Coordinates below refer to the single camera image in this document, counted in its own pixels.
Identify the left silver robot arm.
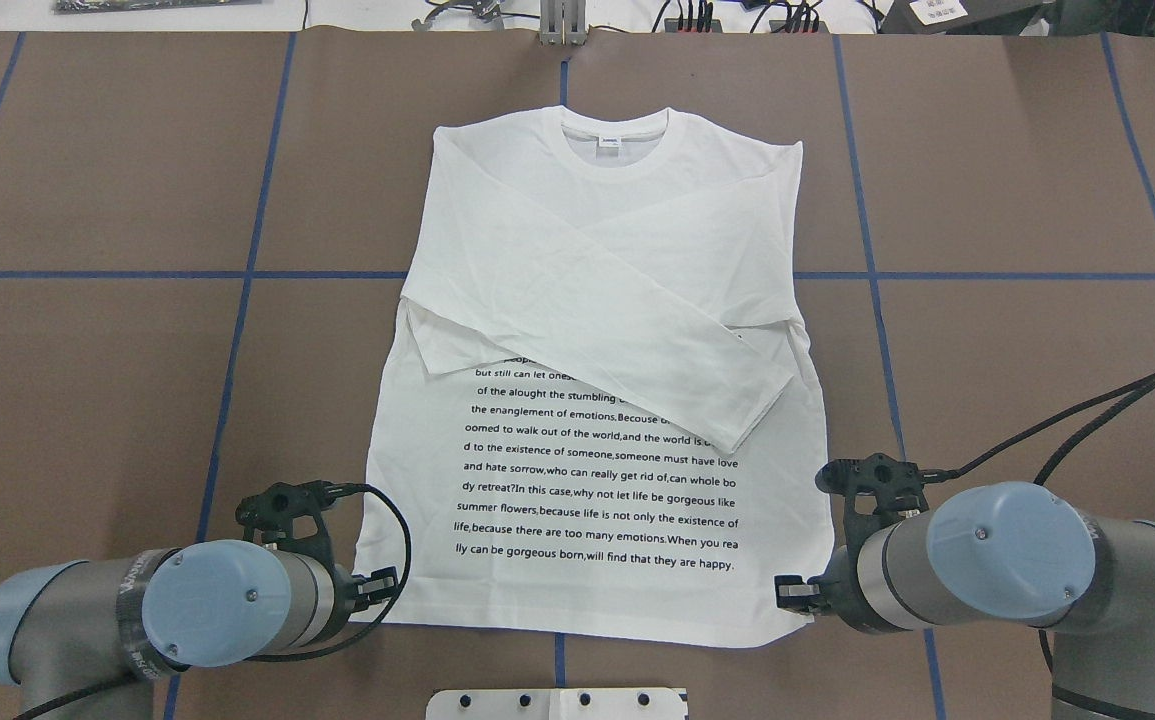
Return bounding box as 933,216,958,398
0,539,407,719

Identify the aluminium frame post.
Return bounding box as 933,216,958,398
539,0,589,46

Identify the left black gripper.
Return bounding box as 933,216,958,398
322,564,400,641

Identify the silver foil tray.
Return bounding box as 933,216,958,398
52,0,254,15

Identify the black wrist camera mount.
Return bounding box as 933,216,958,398
814,454,930,550
234,480,338,567

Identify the white labelled black box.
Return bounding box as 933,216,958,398
878,1,1051,36

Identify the white camera stand base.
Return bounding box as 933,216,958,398
425,686,690,719

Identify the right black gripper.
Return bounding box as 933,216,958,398
775,561,878,632

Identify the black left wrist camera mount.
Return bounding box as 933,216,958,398
234,480,338,567

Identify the black orange circuit module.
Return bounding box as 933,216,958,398
653,1,718,34
748,1,827,35

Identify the white long-sleeve printed shirt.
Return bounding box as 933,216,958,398
356,106,836,648

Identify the upper black orange circuit module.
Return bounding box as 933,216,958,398
653,1,718,34

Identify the lower black orange circuit module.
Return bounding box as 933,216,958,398
748,1,827,35

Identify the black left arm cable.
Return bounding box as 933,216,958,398
13,483,413,720

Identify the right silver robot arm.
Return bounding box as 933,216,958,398
774,482,1155,719

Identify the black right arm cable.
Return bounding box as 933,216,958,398
922,366,1155,681

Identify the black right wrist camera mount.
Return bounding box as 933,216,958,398
814,454,930,550

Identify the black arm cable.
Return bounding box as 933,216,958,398
13,483,413,720
922,366,1155,681

